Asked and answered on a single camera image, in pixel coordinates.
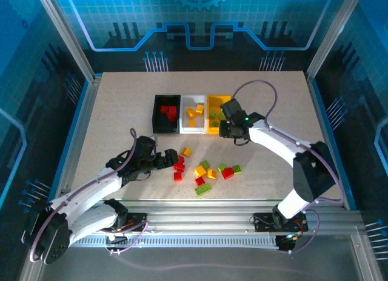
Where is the long green lego brick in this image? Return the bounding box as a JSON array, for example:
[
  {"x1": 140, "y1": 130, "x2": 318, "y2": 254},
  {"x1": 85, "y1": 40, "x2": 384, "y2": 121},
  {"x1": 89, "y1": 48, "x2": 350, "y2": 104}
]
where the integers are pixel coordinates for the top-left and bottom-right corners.
[{"x1": 194, "y1": 183, "x2": 213, "y2": 197}]

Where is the yellow plastic container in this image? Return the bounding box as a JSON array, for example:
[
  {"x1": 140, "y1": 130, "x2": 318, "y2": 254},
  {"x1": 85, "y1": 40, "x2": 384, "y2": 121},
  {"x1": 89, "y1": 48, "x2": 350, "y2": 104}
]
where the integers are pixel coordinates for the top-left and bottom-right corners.
[{"x1": 206, "y1": 94, "x2": 233, "y2": 135}]

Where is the black plastic container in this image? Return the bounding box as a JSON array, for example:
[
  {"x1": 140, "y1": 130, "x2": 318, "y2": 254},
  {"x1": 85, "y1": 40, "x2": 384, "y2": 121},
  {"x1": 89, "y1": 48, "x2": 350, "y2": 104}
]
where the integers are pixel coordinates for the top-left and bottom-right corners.
[{"x1": 152, "y1": 94, "x2": 182, "y2": 134}]

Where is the white plastic container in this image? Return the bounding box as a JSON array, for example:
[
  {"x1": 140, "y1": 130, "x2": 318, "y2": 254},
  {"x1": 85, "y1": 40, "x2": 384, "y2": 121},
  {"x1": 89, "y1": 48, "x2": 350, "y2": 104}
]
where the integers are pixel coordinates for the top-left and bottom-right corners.
[{"x1": 179, "y1": 94, "x2": 210, "y2": 135}]

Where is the thin black left gripper cable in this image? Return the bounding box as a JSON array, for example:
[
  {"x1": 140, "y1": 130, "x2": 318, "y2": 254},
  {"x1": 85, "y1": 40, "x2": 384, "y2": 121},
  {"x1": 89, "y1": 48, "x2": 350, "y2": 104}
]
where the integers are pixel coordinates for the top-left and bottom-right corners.
[{"x1": 127, "y1": 170, "x2": 152, "y2": 183}]

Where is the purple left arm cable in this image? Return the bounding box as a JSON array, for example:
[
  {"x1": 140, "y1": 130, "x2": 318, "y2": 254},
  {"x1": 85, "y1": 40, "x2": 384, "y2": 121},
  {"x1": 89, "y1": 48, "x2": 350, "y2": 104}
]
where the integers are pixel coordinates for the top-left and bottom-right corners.
[{"x1": 28, "y1": 127, "x2": 137, "y2": 263}]

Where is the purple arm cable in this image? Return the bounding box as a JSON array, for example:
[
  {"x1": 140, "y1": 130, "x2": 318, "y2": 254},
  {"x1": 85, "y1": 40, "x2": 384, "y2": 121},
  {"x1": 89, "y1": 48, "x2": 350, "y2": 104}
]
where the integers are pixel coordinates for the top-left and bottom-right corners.
[
  {"x1": 28, "y1": 127, "x2": 137, "y2": 263},
  {"x1": 232, "y1": 80, "x2": 346, "y2": 205}
]

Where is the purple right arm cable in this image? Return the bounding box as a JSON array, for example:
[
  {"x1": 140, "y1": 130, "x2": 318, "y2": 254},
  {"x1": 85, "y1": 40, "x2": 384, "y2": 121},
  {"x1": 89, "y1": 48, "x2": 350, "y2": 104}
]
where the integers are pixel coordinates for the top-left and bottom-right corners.
[{"x1": 232, "y1": 80, "x2": 346, "y2": 205}]

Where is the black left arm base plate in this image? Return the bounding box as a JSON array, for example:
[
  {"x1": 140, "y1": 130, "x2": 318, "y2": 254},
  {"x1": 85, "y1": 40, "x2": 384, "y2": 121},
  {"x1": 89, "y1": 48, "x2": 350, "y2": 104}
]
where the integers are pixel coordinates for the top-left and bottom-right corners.
[{"x1": 102, "y1": 212, "x2": 150, "y2": 233}]

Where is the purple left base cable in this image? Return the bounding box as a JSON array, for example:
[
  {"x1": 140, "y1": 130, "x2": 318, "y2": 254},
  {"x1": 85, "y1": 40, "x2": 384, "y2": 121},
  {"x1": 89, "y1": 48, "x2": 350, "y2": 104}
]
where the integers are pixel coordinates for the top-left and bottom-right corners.
[{"x1": 104, "y1": 218, "x2": 152, "y2": 257}]

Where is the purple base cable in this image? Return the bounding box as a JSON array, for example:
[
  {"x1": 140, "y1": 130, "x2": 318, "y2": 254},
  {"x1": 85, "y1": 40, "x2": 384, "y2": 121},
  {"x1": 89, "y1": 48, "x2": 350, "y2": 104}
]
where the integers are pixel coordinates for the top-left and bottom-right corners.
[
  {"x1": 284, "y1": 206, "x2": 321, "y2": 255},
  {"x1": 104, "y1": 218, "x2": 152, "y2": 257}
]

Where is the aluminium frame cross rail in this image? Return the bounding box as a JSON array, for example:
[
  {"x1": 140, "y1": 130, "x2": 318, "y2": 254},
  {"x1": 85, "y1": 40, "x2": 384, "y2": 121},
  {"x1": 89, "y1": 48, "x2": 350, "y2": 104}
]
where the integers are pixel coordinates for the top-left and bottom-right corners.
[{"x1": 39, "y1": 198, "x2": 363, "y2": 233}]

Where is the aluminium frame side rail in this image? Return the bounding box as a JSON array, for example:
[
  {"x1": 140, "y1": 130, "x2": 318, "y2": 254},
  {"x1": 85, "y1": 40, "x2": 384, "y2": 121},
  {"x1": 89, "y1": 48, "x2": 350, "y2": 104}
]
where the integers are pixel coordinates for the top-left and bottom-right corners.
[
  {"x1": 304, "y1": 73, "x2": 358, "y2": 209},
  {"x1": 50, "y1": 73, "x2": 102, "y2": 209}
]

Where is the slotted grey cable duct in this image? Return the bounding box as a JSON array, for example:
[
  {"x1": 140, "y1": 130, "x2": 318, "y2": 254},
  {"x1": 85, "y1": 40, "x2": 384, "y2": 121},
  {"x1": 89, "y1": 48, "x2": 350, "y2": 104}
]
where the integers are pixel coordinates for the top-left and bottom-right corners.
[{"x1": 71, "y1": 237, "x2": 279, "y2": 249}]

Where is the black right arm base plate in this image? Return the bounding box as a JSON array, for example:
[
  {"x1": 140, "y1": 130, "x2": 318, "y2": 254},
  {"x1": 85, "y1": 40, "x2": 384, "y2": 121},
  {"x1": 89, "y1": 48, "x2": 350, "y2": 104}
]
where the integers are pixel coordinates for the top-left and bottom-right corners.
[{"x1": 253, "y1": 212, "x2": 309, "y2": 232}]

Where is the long thin purple cable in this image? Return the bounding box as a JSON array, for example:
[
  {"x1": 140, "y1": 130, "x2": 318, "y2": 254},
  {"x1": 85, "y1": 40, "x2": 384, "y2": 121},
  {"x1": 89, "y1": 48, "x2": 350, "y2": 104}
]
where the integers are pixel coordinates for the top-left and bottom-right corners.
[{"x1": 114, "y1": 256, "x2": 307, "y2": 276}]

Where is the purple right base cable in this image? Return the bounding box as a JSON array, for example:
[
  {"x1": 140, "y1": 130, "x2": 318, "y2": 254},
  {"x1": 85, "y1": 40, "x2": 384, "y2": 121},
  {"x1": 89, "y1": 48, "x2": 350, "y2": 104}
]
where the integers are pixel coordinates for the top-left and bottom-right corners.
[{"x1": 284, "y1": 206, "x2": 321, "y2": 255}]

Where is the aluminium frame post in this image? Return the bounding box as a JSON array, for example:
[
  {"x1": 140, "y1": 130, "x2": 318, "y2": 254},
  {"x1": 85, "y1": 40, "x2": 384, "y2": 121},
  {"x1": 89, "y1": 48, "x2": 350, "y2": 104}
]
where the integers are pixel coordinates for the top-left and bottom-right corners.
[
  {"x1": 33, "y1": 0, "x2": 102, "y2": 83},
  {"x1": 305, "y1": 0, "x2": 366, "y2": 83}
]

